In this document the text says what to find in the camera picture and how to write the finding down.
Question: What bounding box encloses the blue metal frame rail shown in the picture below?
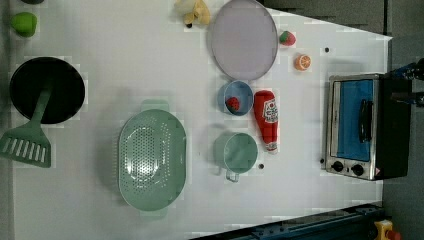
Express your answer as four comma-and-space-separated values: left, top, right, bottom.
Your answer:
191, 204, 385, 240

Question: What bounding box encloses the red strawberry on table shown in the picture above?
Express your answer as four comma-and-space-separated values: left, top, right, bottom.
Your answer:
279, 31, 296, 46

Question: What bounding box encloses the yellow red emergency button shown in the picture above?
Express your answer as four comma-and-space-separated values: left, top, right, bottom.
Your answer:
374, 220, 402, 240

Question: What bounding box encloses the red strawberry in bowl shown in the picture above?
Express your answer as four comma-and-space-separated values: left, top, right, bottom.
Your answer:
226, 97, 240, 112

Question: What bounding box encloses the yellow plush banana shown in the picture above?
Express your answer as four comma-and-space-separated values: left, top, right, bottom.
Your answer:
174, 0, 211, 26

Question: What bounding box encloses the lavender round plate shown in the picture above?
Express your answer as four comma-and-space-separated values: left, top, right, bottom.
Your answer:
210, 0, 279, 81

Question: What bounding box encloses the green pepper toy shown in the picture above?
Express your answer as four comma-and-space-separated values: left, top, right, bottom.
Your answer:
11, 12, 38, 38

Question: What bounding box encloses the green slotted spatula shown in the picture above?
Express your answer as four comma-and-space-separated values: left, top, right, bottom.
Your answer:
0, 89, 51, 168

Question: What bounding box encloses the silver toaster oven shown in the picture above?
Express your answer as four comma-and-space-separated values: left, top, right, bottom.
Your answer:
325, 74, 412, 181

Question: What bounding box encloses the green oval strainer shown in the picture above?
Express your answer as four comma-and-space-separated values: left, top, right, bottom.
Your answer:
118, 99, 187, 218

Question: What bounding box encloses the black frying pan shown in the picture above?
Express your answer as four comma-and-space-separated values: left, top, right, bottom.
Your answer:
9, 57, 85, 124

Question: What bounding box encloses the red plush ketchup bottle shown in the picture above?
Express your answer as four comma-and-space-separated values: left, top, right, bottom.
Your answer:
253, 90, 279, 152

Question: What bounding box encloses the orange slice toy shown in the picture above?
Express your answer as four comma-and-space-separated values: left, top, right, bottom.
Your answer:
294, 55, 311, 71

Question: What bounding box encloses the blue bowl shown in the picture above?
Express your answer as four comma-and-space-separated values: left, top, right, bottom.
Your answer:
217, 81, 254, 116

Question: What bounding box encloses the green measuring cup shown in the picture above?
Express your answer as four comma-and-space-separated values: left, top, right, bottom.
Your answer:
213, 132, 258, 183

